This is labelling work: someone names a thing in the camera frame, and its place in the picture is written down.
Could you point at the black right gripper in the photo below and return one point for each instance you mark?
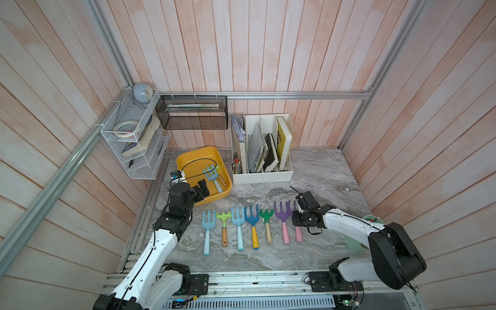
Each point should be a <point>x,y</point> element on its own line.
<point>295,221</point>

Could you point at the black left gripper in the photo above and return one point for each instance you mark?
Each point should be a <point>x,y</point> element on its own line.
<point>199,195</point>

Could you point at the purple rake pink handle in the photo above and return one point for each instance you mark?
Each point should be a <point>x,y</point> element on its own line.
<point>284,213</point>
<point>298,234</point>

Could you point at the light blue hand fork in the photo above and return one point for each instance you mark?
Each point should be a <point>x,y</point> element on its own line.
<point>208,223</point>

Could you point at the yellow storage tray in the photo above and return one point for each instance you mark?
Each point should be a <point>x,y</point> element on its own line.
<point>192,164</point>

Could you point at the dark green rake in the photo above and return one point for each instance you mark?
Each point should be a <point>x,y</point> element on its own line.
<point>266,215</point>

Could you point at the green rake wooden handle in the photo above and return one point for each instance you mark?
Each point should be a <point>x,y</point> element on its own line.
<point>221,179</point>
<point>223,216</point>

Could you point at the blue fork yellow handle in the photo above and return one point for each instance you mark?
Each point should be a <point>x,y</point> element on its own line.
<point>252,217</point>

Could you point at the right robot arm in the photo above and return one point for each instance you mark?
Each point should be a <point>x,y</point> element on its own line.
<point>394,258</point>

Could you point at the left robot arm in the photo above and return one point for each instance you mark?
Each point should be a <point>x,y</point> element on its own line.
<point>141,289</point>

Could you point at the green bucket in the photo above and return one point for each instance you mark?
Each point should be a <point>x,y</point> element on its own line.
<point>355,245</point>

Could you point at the coloured pencils bundle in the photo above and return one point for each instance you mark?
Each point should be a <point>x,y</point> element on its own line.
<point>236,166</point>

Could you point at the white file organizer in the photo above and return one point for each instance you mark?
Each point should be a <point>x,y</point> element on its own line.
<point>254,144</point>

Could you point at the yellow book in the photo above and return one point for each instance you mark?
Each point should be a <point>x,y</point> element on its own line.
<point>284,139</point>

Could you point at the black mesh basket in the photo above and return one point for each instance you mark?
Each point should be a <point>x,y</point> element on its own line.
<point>193,112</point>

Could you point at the tape roll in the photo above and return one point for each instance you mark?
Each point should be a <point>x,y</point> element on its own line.
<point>125,129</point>

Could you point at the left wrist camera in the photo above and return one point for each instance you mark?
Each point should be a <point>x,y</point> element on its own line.
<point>177,177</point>

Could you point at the books on wire shelf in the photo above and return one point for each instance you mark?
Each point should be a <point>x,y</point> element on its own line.
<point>145,138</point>

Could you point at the white wire shelf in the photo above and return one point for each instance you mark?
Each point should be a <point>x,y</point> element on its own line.
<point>142,166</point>

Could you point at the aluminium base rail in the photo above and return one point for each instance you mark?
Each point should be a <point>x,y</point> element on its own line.
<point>223,284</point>

